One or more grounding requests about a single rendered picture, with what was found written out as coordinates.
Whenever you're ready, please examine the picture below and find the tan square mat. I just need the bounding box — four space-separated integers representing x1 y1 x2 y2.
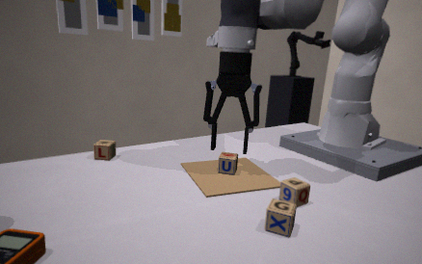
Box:
180 158 280 198

